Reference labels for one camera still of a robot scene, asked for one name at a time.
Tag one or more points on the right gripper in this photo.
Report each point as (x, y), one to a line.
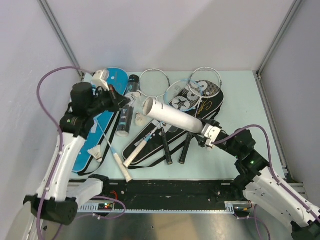
(212, 122)

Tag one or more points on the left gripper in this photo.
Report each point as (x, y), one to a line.
(117, 100)

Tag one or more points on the black shuttlecock tube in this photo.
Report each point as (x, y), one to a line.
(125, 120)

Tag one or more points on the white shuttlecock tube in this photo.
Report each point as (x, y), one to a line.
(170, 115)

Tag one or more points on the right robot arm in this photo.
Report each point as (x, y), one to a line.
(259, 183)

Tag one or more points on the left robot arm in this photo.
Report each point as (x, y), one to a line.
(52, 202)

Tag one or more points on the white shuttlecock centre table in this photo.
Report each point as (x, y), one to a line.
(140, 119)

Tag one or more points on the white shuttlecock table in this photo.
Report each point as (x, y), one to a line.
(140, 119)
(95, 152)

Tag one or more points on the black racket bag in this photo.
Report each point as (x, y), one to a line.
(208, 107)

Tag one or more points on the white racket left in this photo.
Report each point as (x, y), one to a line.
(153, 84)

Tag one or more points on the white racket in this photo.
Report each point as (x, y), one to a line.
(153, 84)
(204, 82)

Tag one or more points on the blue racket on black bag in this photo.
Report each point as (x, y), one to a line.
(182, 95)

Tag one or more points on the white racket right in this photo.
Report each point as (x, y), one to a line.
(204, 82)

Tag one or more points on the blue racket bag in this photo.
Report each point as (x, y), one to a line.
(103, 125)

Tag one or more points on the white shuttlecock right table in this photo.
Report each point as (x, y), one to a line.
(95, 152)

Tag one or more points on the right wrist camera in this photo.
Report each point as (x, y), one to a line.
(210, 133)

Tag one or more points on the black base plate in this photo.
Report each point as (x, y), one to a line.
(173, 195)

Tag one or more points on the aluminium frame post left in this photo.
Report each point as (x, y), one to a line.
(57, 29)

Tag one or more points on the aluminium frame post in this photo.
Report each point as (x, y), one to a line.
(280, 34)
(57, 29)

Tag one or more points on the aluminium rail right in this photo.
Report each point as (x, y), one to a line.
(298, 186)

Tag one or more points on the aluminium frame post right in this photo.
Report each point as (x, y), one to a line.
(280, 34)

